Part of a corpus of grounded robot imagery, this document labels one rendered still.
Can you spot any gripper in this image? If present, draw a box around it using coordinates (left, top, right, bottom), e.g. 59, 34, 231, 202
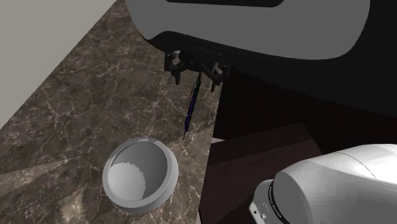
164, 49, 230, 94

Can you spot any dark blue pen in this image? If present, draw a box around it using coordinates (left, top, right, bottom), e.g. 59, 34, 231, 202
183, 72, 203, 141

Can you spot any dark robot stand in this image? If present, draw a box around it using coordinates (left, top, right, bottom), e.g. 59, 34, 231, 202
198, 69, 397, 224

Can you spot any grey round bowl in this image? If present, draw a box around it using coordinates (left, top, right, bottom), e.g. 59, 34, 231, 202
102, 137, 180, 216

